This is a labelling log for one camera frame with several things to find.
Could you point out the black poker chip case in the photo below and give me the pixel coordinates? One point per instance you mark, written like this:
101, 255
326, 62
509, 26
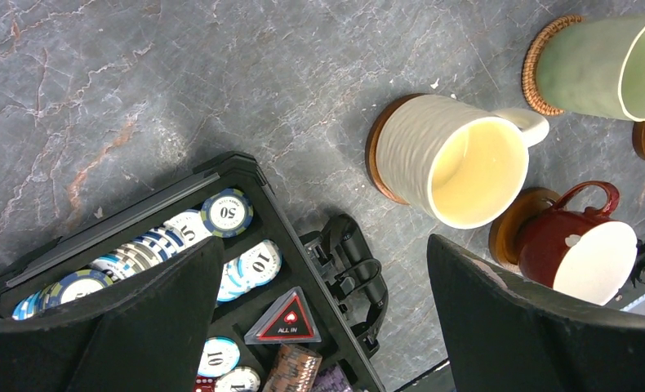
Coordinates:
59, 257

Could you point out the woven light brown coaster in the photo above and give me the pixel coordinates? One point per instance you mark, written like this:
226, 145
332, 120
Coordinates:
528, 75

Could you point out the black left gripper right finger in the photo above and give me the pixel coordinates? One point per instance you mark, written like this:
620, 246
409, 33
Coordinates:
506, 335

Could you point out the white red mug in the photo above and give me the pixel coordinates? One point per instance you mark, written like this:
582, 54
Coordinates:
586, 255

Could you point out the brown wooden coaster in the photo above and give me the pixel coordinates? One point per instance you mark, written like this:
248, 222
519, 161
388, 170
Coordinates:
504, 230
638, 139
372, 143

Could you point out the light green mug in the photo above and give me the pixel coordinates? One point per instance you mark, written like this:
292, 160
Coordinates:
596, 68

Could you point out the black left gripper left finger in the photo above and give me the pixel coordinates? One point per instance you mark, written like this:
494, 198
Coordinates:
145, 333

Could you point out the cream mug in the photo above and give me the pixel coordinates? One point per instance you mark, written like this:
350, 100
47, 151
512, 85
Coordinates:
460, 164

